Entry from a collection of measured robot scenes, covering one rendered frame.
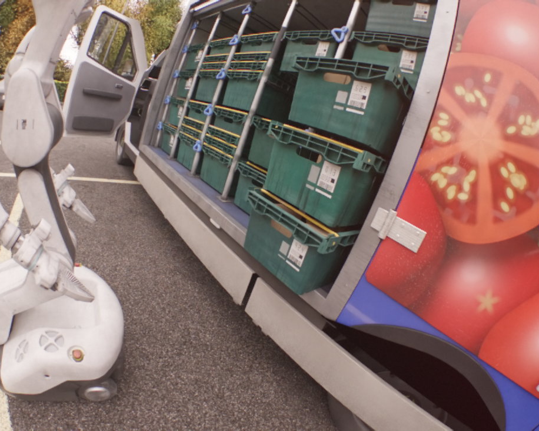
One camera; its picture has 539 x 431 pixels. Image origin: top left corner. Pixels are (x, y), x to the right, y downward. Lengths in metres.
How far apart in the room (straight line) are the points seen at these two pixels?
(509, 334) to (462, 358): 0.16
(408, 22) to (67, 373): 1.82
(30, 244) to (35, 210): 0.20
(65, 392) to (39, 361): 0.20
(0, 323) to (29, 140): 0.64
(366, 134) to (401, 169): 0.15
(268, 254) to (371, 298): 0.40
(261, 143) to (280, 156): 0.50
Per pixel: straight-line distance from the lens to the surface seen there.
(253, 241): 1.01
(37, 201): 0.81
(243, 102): 1.65
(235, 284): 1.30
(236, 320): 1.67
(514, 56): 0.94
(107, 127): 3.81
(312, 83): 0.93
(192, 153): 2.03
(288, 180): 0.90
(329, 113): 0.86
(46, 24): 0.78
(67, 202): 1.06
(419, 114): 0.85
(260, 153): 1.41
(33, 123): 0.72
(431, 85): 0.89
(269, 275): 1.13
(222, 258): 1.36
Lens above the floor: 1.11
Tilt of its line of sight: 17 degrees down
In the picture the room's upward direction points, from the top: 20 degrees clockwise
